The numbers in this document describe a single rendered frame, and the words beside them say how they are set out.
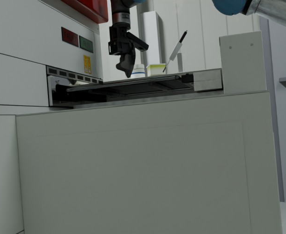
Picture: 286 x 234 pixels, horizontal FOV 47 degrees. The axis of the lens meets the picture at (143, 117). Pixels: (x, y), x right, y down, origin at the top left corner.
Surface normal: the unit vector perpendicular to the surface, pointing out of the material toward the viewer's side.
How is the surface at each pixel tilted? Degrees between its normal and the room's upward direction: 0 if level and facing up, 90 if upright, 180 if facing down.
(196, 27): 90
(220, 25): 90
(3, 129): 90
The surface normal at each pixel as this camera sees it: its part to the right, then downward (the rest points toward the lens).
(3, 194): 0.96, -0.08
